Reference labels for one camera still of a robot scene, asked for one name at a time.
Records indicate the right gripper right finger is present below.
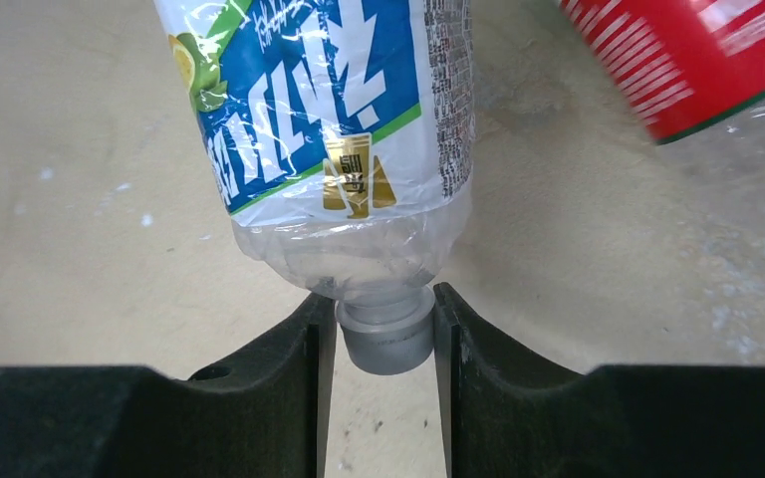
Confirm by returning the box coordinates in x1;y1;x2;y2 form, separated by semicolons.
433;283;765;477

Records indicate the green blue label bottle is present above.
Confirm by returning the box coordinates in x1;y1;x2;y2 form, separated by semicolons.
154;0;475;375

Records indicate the red label bottle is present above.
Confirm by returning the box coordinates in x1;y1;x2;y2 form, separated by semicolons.
557;0;765;199

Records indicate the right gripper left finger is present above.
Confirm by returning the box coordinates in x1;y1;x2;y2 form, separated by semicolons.
0;295;336;477

